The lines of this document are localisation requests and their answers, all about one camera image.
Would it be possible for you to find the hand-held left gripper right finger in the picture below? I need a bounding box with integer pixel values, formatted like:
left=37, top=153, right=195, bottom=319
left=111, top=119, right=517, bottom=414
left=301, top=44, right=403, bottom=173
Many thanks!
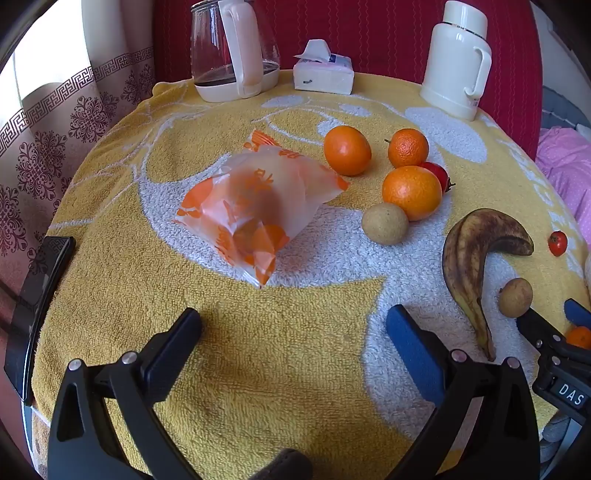
left=386, top=304, right=541, bottom=480

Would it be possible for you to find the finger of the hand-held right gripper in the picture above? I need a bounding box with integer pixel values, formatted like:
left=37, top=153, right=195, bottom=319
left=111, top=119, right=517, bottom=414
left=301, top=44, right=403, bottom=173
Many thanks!
left=564, top=298, right=591, bottom=328
left=516, top=308, right=568, bottom=354

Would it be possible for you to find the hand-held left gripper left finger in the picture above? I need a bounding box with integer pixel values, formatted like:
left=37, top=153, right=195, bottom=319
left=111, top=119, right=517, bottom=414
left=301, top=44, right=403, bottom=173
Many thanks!
left=47, top=308, right=204, bottom=480

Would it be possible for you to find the small orange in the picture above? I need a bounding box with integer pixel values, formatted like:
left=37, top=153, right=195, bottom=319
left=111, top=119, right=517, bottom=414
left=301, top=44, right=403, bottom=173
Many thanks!
left=566, top=325, right=591, bottom=350

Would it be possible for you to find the overripe brown banana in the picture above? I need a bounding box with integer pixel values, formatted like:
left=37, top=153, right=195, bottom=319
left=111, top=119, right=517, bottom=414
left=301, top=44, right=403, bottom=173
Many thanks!
left=442, top=208, right=535, bottom=363

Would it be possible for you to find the large orange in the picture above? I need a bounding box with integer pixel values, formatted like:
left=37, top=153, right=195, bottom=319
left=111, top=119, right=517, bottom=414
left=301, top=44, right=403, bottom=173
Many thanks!
left=382, top=165, right=443, bottom=222

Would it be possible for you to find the orange printed plastic bag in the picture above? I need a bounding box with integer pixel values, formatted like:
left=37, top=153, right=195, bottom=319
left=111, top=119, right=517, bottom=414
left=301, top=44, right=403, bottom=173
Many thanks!
left=173, top=129, right=350, bottom=290

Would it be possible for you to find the smooth orange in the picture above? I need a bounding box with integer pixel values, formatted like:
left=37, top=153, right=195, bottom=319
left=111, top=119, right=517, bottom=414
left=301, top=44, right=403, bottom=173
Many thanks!
left=323, top=126, right=373, bottom=176

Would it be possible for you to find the person's right hand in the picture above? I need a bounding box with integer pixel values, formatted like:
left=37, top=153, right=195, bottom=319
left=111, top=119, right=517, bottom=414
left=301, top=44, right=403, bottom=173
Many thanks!
left=541, top=412, right=580, bottom=460

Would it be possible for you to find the brown round fruit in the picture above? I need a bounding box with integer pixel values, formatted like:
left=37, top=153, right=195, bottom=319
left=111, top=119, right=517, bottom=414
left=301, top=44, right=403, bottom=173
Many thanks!
left=361, top=202, right=410, bottom=246
left=497, top=277, right=534, bottom=318

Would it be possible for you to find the yellow and white towel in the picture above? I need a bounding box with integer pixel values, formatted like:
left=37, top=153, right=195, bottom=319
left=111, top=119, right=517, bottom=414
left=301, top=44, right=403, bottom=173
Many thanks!
left=32, top=69, right=591, bottom=480

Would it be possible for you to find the black phone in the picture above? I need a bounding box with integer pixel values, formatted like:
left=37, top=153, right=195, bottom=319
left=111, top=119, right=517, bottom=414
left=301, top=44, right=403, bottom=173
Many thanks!
left=4, top=236, right=76, bottom=407

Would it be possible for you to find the pink dotted quilt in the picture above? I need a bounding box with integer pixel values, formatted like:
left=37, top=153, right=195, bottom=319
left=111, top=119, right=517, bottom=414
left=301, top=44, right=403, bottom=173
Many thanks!
left=536, top=126, right=591, bottom=222

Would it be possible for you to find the grey bed headboard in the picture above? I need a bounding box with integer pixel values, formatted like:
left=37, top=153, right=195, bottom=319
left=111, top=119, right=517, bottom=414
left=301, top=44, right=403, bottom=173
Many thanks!
left=540, top=85, right=591, bottom=134

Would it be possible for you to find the rough-skinned mandarin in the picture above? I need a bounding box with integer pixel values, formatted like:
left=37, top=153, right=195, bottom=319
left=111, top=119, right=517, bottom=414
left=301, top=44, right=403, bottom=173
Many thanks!
left=387, top=128, right=430, bottom=168

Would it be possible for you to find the patterned beige curtain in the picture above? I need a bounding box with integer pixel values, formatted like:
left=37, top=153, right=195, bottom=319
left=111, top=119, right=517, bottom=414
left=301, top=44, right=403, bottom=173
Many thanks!
left=0, top=0, right=158, bottom=287

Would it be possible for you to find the white thermos flask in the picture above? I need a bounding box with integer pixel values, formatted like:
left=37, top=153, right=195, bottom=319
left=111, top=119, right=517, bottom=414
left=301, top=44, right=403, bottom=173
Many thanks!
left=419, top=0, right=492, bottom=121

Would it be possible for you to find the white tissue pack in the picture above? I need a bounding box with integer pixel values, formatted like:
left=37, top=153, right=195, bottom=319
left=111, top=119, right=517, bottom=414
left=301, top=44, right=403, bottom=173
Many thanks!
left=293, top=39, right=355, bottom=96

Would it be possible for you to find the red quilted cover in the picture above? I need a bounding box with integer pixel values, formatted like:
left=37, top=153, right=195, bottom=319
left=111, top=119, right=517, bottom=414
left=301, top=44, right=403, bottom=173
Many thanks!
left=152, top=0, right=543, bottom=162

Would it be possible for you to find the glass kettle with white handle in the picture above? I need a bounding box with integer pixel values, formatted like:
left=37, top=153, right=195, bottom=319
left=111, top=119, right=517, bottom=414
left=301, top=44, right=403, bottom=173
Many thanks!
left=190, top=0, right=281, bottom=103

